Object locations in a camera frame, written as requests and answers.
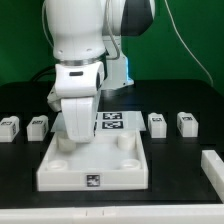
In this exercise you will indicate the white obstacle fence right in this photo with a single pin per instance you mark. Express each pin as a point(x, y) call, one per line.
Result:
point(213, 167)

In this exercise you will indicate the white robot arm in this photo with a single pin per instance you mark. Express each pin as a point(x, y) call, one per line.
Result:
point(86, 36)

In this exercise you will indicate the white front rail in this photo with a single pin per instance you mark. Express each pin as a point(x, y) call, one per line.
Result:
point(160, 214)

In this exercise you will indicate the black pole with cables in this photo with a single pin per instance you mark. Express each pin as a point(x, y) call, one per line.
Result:
point(42, 72)

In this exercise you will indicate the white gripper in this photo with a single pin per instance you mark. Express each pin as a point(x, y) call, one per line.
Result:
point(76, 93)

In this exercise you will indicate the white square tabletop tray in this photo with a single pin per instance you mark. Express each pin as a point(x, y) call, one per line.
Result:
point(114, 160)

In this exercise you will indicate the white marker sheet with tags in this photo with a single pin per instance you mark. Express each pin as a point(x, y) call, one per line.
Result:
point(121, 120)

